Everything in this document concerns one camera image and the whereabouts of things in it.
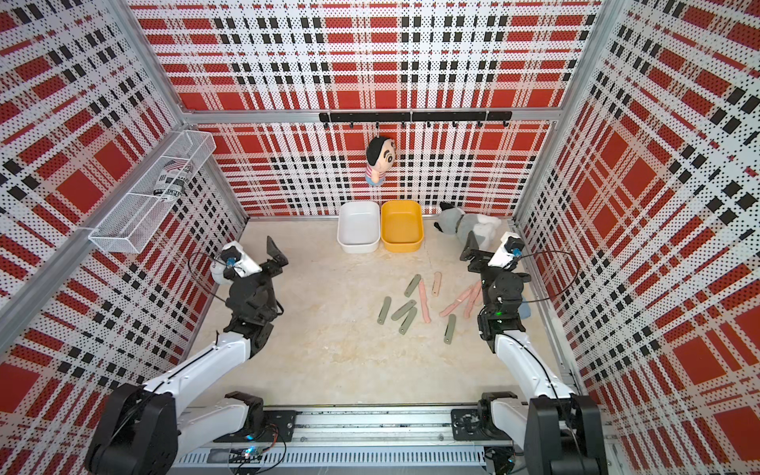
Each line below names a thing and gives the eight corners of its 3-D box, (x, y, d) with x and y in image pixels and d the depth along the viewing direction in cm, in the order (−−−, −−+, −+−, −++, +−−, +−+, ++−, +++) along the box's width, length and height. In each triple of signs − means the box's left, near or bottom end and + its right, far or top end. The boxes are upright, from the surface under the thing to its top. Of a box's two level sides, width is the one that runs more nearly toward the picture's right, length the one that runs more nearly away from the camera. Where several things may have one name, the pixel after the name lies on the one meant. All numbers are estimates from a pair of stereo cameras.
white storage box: (335, 256, 113) (332, 244, 107) (343, 210, 129) (341, 198, 124) (379, 255, 113) (378, 244, 107) (381, 209, 129) (381, 198, 124)
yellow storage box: (380, 253, 113) (379, 242, 108) (382, 208, 129) (381, 198, 124) (423, 252, 113) (424, 242, 108) (420, 208, 129) (421, 197, 124)
